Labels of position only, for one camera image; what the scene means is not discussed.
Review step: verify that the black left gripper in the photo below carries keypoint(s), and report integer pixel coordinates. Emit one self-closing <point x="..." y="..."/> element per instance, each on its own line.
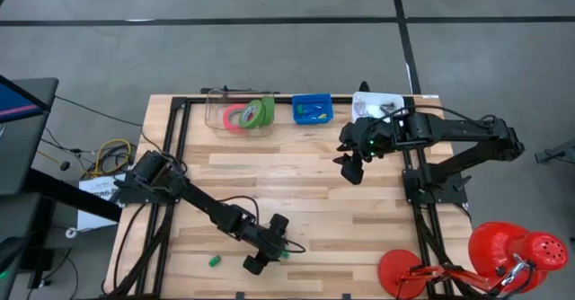
<point x="269" y="244"/>

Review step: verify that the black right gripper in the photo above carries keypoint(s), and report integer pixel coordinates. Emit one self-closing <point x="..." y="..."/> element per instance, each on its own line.
<point x="373" y="136"/>

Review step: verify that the green mini stapler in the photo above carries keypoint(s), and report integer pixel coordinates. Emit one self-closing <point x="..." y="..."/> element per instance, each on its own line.
<point x="285" y="255"/>
<point x="214" y="261"/>
<point x="299" y="109"/>

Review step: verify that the lilac staple remover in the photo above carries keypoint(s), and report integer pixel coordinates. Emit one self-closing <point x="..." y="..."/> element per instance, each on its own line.
<point x="359" y="109"/>

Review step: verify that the green bowl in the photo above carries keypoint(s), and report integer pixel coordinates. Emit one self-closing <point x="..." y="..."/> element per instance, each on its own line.
<point x="269" y="109"/>

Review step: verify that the wide green tape roll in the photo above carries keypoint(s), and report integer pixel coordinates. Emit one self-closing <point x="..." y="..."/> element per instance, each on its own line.
<point x="260" y="116"/>

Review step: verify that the pink tape roll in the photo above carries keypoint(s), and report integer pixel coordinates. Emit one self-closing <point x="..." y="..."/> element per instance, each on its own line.
<point x="226" y="118"/>

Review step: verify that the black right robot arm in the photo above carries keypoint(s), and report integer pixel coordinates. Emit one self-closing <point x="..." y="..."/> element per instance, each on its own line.
<point x="462" y="131"/>

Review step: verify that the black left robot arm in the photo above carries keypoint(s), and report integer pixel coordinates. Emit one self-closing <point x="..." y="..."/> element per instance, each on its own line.
<point x="202" y="201"/>

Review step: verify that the black table clamp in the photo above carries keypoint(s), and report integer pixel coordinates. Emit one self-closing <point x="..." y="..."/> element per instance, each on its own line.
<point x="240" y="296"/>
<point x="346" y="297"/>

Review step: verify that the blue plastic basket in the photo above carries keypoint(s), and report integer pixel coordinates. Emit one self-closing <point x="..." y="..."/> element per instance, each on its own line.
<point x="312" y="121"/>

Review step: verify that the white plastic bin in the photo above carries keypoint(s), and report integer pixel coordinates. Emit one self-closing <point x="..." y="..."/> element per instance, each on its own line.
<point x="373" y="99"/>

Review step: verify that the clear plastic bin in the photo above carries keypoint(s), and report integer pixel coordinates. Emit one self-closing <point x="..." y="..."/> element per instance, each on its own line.
<point x="215" y="127"/>

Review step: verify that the red desk lamp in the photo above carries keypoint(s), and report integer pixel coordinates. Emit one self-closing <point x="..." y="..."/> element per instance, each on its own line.
<point x="494" y="246"/>

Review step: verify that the white paper sheet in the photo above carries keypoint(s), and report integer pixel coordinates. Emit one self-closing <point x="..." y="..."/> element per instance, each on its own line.
<point x="96" y="187"/>

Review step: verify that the black side desk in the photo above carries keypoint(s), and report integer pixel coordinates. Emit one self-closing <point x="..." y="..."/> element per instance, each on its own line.
<point x="22" y="156"/>

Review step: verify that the computer monitor blue screen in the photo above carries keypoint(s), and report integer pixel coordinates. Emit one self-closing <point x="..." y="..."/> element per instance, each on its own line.
<point x="13" y="104"/>

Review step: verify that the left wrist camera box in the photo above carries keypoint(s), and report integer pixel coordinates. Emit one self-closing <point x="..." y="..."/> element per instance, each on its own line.
<point x="279" y="223"/>

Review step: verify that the black aluminium table frame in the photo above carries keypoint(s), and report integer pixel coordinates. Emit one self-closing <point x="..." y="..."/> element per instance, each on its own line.
<point x="183" y="125"/>

